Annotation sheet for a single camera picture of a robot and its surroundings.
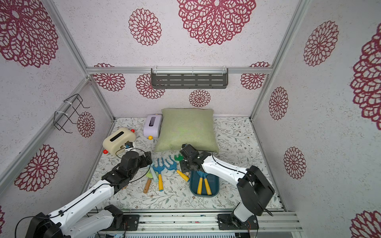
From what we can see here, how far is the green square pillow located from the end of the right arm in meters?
0.20

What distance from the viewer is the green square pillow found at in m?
0.95

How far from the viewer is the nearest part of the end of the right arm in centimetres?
61
